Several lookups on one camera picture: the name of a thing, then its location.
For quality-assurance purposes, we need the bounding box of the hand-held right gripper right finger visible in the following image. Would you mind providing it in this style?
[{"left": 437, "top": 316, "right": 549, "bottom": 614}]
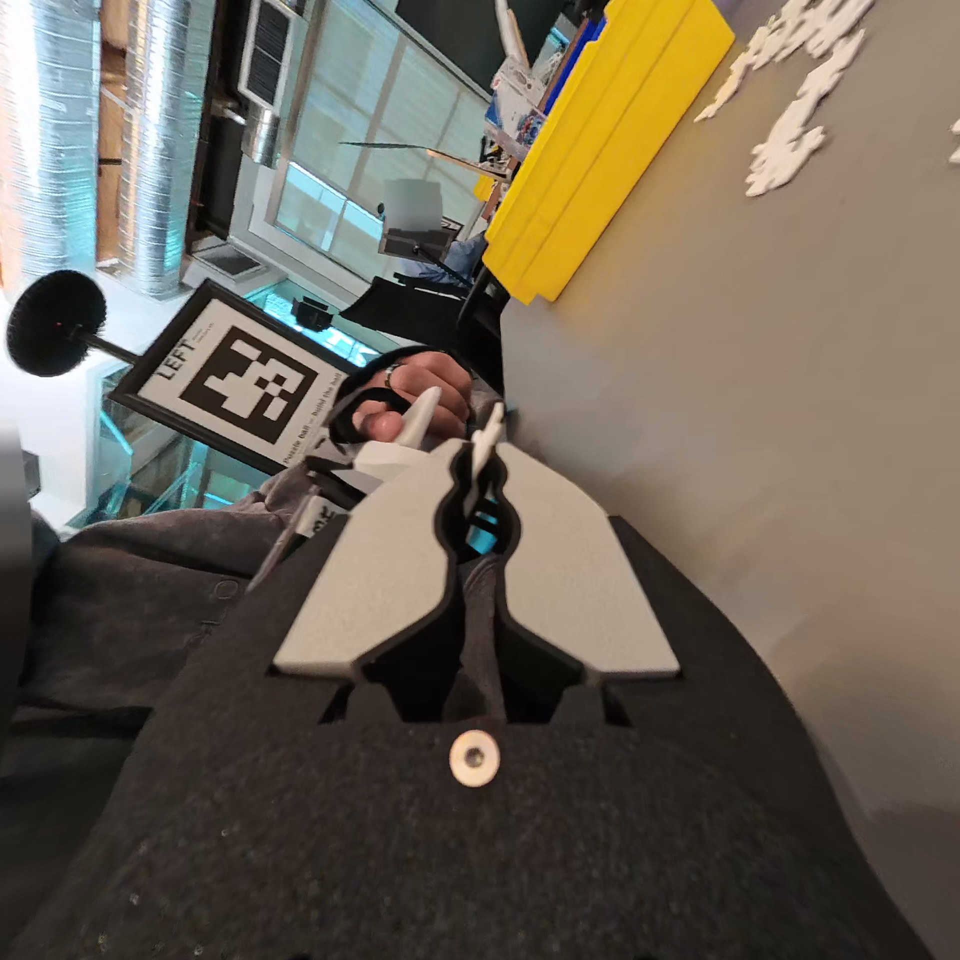
[{"left": 489, "top": 441, "right": 684, "bottom": 687}]

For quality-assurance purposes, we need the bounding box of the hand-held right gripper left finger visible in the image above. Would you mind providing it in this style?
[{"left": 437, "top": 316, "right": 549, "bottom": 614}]
[{"left": 270, "top": 437, "right": 471, "bottom": 681}]

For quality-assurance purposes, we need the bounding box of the white curved jigsaw piece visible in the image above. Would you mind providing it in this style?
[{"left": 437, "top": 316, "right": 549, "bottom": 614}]
[{"left": 459, "top": 401, "right": 508, "bottom": 520}]

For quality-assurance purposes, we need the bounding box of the scattered pile of puzzle pieces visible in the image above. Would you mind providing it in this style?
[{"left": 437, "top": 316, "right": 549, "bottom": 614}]
[{"left": 693, "top": 0, "right": 960, "bottom": 198}]

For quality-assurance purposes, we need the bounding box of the person's left hand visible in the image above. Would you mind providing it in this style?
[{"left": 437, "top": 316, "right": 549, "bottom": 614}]
[{"left": 356, "top": 347, "right": 479, "bottom": 453}]

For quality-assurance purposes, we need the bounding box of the black office chair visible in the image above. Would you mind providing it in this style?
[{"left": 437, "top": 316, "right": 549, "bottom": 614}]
[{"left": 341, "top": 268, "right": 513, "bottom": 393}]

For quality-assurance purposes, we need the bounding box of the person's dark grey sweatshirt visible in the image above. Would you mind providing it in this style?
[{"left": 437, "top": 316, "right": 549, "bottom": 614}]
[{"left": 0, "top": 382, "right": 513, "bottom": 759}]

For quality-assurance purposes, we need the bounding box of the yellow plastic bin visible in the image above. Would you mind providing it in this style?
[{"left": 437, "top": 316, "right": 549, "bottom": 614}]
[{"left": 481, "top": 0, "right": 736, "bottom": 306}]

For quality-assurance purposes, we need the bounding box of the blue plastic bin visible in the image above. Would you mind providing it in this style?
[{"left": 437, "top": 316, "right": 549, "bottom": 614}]
[{"left": 543, "top": 15, "right": 610, "bottom": 114}]

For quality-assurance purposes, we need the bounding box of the silver ventilation duct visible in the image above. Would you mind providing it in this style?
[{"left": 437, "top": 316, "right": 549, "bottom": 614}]
[
  {"left": 112, "top": 0, "right": 198, "bottom": 299},
  {"left": 0, "top": 0, "right": 102, "bottom": 282}
]

